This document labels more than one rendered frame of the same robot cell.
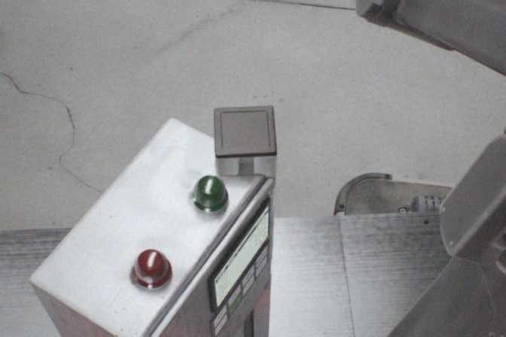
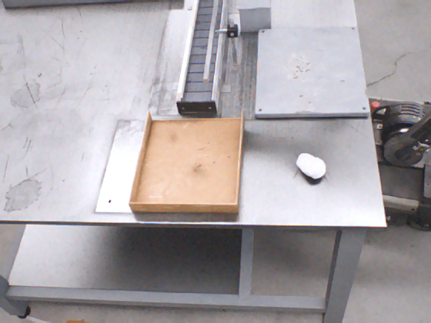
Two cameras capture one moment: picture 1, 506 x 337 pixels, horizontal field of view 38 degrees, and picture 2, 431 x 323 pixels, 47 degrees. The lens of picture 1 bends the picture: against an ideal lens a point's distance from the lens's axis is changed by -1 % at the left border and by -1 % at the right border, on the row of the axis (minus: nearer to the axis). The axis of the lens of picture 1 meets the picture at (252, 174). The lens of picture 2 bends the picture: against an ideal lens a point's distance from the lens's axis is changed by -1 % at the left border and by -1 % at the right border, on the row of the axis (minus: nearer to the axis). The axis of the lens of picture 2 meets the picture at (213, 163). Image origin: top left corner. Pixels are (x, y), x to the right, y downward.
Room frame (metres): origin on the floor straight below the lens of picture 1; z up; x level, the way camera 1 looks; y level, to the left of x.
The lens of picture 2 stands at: (0.51, -1.79, 1.84)
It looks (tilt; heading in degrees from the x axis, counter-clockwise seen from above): 52 degrees down; 106
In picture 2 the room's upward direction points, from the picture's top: 10 degrees counter-clockwise
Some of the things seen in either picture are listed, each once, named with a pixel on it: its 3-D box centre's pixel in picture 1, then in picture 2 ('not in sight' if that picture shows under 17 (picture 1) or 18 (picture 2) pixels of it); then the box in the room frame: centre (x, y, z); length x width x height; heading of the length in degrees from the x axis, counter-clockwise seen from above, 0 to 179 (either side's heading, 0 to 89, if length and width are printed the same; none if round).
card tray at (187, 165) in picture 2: not in sight; (189, 158); (0.23, -1.04, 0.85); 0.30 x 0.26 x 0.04; 93
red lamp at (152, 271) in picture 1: (151, 266); not in sight; (0.22, 0.07, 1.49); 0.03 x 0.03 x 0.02
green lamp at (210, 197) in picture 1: (209, 191); not in sight; (0.28, 0.03, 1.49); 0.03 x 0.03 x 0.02
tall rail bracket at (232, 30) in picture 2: not in sight; (225, 43); (0.29, -0.67, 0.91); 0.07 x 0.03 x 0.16; 3
